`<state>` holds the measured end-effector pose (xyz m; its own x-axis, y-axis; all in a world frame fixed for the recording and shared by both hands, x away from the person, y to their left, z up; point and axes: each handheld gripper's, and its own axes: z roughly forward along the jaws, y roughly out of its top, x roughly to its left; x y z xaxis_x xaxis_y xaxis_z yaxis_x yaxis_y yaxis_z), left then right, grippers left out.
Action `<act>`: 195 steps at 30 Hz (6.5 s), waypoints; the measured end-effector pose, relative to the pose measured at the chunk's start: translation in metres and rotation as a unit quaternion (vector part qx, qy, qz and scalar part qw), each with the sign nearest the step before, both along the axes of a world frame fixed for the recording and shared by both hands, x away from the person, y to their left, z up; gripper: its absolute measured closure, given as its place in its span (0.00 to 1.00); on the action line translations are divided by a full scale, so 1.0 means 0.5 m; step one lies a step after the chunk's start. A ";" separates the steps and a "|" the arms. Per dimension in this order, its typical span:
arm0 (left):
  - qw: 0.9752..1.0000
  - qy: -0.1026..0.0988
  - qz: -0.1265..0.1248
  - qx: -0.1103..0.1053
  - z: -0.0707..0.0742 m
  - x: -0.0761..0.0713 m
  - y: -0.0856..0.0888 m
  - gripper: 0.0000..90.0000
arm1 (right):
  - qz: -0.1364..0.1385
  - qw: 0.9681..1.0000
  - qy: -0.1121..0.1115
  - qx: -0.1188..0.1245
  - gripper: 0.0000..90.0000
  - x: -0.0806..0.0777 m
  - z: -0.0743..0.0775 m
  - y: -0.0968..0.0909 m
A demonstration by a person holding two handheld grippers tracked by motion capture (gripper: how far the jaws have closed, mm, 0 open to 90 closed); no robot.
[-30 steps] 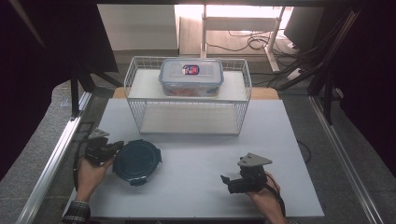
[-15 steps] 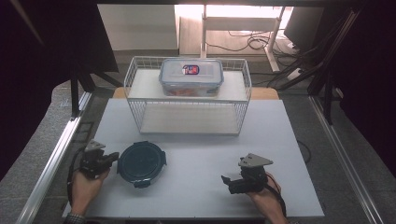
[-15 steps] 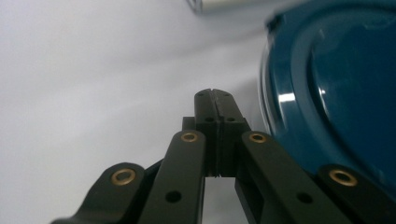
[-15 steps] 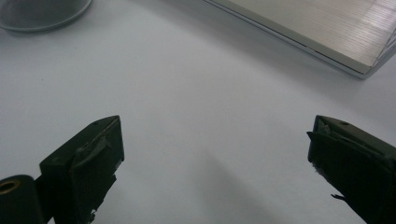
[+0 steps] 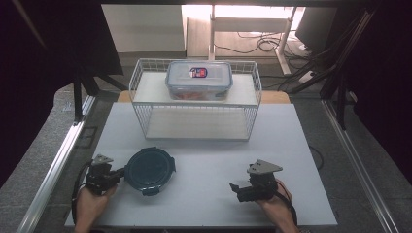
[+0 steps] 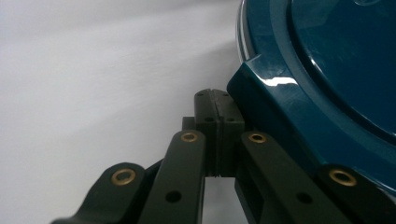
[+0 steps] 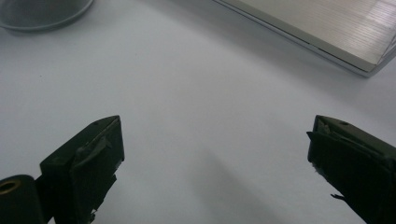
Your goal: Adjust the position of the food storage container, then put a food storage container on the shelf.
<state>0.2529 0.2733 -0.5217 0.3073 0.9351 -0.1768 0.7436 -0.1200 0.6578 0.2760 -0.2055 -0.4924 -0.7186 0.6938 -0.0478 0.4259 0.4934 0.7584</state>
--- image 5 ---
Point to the clear rectangular food container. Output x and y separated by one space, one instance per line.
198 81

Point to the person's right hand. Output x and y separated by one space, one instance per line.
278 204

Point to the aluminium frame rail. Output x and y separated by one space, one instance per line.
356 165
55 171

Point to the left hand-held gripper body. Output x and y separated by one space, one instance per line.
98 178

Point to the white power strip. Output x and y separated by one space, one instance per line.
306 77

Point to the wooden table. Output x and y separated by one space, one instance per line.
275 97

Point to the round dark food container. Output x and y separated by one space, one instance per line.
149 171

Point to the black stand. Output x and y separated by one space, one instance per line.
77 97
340 103

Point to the person's left hand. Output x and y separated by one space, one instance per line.
92 204

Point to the white desk frame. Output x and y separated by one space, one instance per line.
249 24

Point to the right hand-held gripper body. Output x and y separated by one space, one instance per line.
260 187

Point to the white cabinet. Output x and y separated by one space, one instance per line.
142 27

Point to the dark monitor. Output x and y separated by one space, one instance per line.
315 29

